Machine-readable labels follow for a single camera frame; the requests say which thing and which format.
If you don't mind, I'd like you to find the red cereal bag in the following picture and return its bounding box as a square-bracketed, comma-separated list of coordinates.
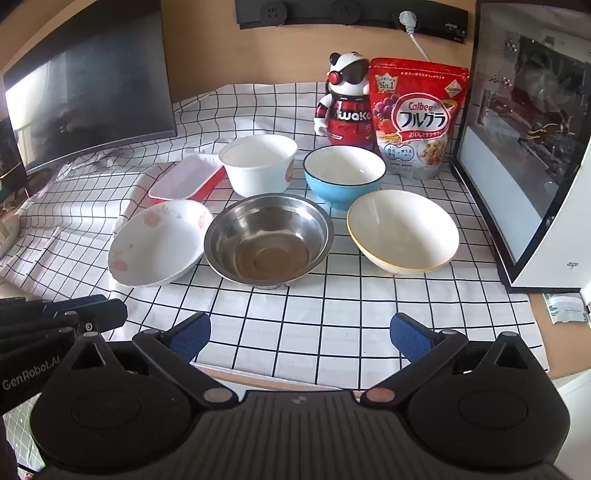
[368, 57, 470, 181]

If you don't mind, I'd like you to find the black computer monitor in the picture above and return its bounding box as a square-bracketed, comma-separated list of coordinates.
[2, 0, 178, 176]

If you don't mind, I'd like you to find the panda figurine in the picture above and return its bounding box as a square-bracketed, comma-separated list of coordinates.
[314, 52, 374, 147]

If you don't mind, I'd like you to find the small pale packet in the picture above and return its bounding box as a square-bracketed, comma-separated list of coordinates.
[542, 292, 591, 324]

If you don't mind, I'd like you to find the stainless steel bowl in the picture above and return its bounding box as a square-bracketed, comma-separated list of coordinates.
[204, 194, 335, 289]

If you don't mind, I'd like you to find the white round bowl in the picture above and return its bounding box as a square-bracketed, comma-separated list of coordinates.
[218, 134, 298, 198]

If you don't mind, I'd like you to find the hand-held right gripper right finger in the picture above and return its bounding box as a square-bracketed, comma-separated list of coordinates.
[360, 313, 532, 409]

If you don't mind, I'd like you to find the white floral bowl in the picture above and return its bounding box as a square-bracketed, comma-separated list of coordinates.
[107, 199, 214, 288]

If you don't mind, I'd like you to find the white plug with cable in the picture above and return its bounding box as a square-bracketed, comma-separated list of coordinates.
[392, 10, 433, 64]

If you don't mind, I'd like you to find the white checked tablecloth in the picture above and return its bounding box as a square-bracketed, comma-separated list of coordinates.
[0, 80, 550, 384]

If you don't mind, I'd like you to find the blue bowl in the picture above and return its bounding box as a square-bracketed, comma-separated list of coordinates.
[302, 146, 387, 212]

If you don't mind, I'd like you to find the black power strip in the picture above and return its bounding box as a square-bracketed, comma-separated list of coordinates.
[235, 0, 469, 38]

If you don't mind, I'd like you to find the red rectangular dish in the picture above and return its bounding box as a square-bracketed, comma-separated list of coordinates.
[148, 154, 226, 202]

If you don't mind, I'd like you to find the white yellow-rimmed bowl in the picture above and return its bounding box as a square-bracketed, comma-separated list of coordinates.
[346, 189, 460, 276]

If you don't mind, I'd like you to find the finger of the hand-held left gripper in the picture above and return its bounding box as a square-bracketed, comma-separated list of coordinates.
[0, 296, 129, 334]

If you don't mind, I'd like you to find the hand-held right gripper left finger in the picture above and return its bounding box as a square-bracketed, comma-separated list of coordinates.
[69, 312, 237, 409]

